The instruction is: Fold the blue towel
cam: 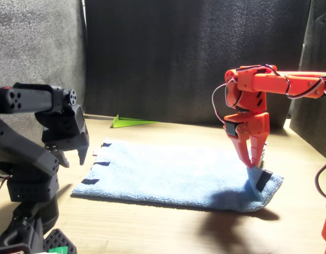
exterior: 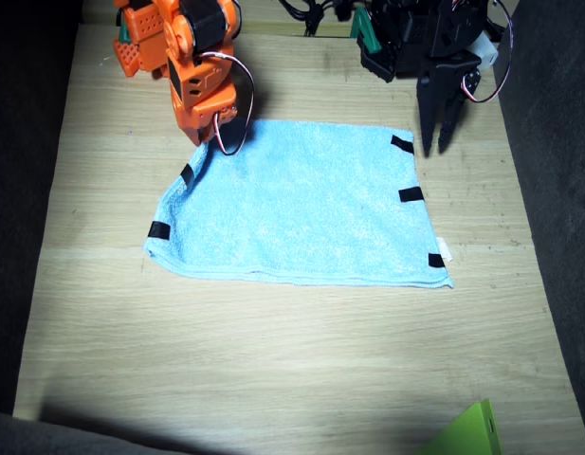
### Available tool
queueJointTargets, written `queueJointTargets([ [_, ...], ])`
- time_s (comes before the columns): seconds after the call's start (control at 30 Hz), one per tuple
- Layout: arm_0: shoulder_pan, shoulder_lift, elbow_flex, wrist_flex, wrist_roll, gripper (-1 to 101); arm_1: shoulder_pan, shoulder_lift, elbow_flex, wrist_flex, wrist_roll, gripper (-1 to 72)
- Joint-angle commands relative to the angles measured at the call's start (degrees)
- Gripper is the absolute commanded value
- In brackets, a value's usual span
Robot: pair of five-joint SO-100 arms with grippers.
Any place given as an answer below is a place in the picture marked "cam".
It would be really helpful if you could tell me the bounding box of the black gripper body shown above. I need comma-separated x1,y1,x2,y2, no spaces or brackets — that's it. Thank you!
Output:
34,103,90,152

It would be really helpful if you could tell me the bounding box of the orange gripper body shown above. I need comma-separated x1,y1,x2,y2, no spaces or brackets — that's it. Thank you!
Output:
222,111,271,144

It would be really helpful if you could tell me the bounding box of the light blue towel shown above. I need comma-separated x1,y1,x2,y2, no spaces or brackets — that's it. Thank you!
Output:
71,137,285,213

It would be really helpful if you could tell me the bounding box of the lime green wedge box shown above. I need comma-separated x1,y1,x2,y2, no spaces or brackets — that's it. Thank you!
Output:
111,114,160,130

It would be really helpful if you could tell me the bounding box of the green table clamp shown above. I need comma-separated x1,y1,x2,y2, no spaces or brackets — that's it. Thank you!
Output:
48,246,69,254

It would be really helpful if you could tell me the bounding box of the orange arm servo wire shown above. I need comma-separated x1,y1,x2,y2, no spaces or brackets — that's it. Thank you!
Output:
211,64,326,125

